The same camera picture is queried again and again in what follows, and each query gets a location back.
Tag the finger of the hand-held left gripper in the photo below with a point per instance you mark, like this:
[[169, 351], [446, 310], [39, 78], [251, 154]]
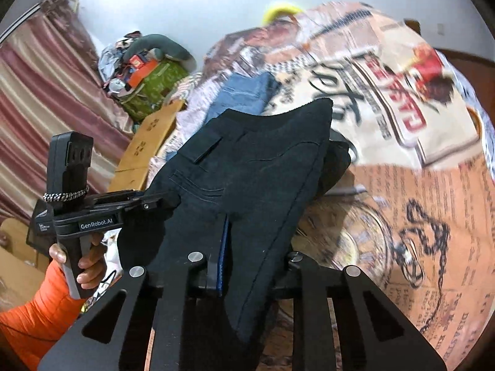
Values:
[[151, 195], [154, 205]]

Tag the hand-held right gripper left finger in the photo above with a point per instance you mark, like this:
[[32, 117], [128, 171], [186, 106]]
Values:
[[222, 262]]

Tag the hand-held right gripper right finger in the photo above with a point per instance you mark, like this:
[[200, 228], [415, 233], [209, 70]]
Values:
[[315, 293]]

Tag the black pants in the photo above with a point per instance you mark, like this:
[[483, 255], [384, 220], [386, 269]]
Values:
[[239, 185]]

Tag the person's left hand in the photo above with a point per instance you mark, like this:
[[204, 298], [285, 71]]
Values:
[[94, 262]]

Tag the brown cardboard box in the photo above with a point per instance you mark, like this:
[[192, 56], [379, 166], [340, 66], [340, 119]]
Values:
[[143, 147]]

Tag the pink striped curtain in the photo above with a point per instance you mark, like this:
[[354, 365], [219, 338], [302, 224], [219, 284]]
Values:
[[46, 104]]

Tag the green patterned bag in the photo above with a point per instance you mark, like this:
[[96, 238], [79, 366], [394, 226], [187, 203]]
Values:
[[154, 89]]

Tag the pile of printed cloth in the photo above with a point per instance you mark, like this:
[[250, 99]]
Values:
[[112, 62]]

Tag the printed blanket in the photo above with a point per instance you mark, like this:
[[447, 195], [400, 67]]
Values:
[[386, 201]]

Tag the tan cardboard sheet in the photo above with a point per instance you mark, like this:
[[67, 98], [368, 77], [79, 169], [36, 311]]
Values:
[[19, 278]]

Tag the orange box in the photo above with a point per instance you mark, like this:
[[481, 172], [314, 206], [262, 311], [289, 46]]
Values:
[[143, 71]]

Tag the blue jeans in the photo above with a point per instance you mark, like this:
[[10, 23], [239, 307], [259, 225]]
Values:
[[239, 96]]

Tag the yellow curved object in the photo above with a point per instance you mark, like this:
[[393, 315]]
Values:
[[280, 9]]

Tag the white patterned bed sheet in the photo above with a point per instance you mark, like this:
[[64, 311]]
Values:
[[464, 81]]

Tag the curtain rail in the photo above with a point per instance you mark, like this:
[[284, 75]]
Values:
[[31, 14]]

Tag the wooden bed post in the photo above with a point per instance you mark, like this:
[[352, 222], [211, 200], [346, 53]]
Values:
[[413, 26]]

